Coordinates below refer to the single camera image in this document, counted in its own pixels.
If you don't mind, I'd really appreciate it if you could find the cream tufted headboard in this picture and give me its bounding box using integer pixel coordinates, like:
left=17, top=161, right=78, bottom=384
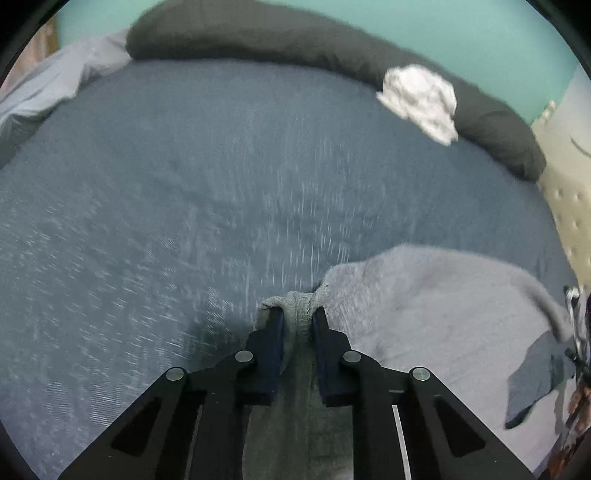
left=531, top=99, right=591, bottom=296

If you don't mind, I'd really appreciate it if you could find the white crumpled garment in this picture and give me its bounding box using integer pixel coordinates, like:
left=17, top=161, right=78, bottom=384
left=376, top=65, right=459, bottom=147

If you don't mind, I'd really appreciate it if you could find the light grey duvet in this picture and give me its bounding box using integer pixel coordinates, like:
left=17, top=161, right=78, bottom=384
left=0, top=30, right=132, bottom=158

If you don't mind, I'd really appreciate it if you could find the bed with blue sheet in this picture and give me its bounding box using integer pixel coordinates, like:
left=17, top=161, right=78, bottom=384
left=0, top=60, right=578, bottom=480

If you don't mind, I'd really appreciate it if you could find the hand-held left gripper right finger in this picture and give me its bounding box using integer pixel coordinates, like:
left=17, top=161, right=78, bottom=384
left=311, top=307, right=536, bottom=480

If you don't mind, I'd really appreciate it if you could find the striped folded garment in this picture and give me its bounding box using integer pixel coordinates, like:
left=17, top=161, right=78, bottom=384
left=564, top=285, right=583, bottom=343

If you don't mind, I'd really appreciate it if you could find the dark grey long pillow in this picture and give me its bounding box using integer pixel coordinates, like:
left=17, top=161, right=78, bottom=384
left=126, top=0, right=548, bottom=182

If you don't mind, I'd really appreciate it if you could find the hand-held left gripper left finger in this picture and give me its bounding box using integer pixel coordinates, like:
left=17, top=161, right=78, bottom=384
left=58, top=307, right=284, bottom=480

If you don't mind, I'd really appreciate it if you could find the grey fleece garment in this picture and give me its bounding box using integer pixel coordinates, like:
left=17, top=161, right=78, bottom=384
left=242, top=244, right=578, bottom=480

